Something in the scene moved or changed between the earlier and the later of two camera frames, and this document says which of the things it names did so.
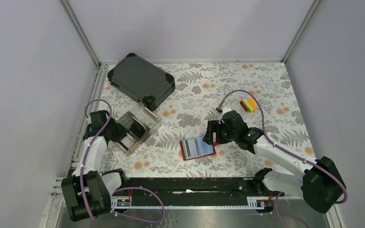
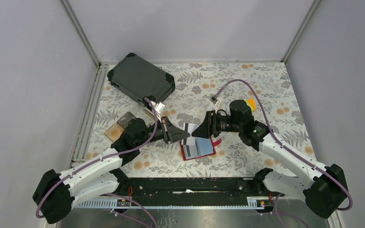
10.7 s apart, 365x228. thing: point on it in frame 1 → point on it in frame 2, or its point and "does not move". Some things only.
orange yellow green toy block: x=248 y=105 does not move
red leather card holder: x=196 y=147 does not move
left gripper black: x=121 y=130 → x=170 y=132
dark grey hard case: x=146 y=82 does not move
